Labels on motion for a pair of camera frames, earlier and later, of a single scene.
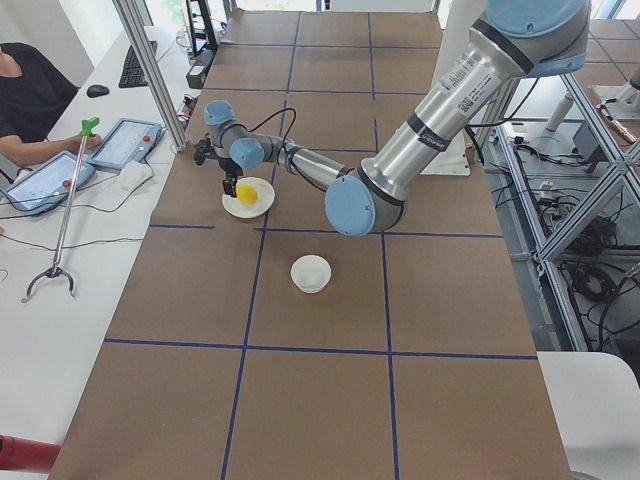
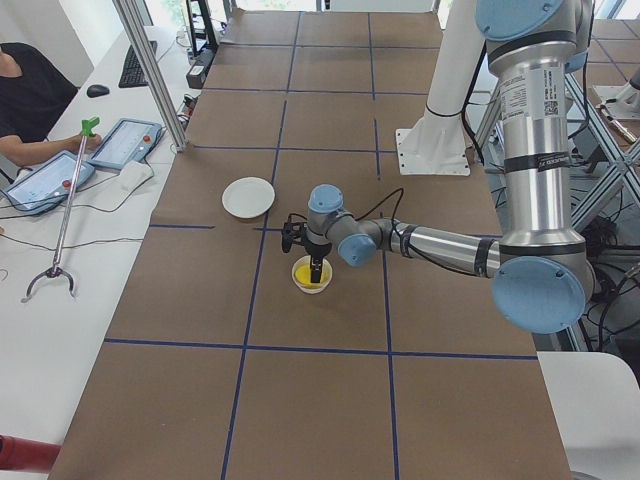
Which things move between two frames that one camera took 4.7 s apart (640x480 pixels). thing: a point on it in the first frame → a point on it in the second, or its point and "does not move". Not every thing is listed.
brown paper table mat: (415, 362) does not move
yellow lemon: (246, 193) → (303, 275)
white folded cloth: (132, 175) does not move
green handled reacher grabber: (55, 271) does not move
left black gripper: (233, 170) → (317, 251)
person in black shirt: (34, 93) does not move
